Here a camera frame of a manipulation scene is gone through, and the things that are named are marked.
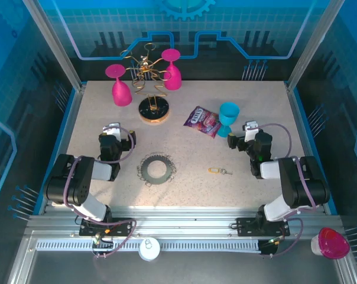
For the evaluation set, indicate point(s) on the metal disc with key rings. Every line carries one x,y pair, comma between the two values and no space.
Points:
145,169

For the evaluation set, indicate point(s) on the teal plastic goblet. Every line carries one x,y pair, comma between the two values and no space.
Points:
228,115

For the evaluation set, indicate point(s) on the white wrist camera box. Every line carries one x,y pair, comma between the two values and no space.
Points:
113,131
251,131

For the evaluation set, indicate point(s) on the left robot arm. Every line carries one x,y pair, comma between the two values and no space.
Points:
78,177

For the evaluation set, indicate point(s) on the aluminium frame post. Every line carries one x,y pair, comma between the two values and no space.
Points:
311,44
55,44

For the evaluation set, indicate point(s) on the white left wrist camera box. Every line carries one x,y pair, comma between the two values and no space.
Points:
113,131

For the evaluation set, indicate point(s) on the white round lid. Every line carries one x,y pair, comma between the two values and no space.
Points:
149,249

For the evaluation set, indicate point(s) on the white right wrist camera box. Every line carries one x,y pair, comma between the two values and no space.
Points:
251,131

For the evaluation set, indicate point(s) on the pink plastic goblet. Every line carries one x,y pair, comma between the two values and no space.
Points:
121,94
172,78

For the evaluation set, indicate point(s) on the purple candy bag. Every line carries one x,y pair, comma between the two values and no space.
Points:
200,121

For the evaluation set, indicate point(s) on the keys with yellow tag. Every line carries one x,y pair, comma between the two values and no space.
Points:
213,170

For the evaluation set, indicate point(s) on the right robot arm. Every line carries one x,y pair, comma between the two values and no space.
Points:
293,183

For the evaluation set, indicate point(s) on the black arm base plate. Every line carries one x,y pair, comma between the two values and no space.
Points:
246,226
122,227

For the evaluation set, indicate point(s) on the aluminium front rail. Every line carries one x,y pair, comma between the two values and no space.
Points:
181,219

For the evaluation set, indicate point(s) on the pink lidded white cup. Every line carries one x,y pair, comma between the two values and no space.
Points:
329,242

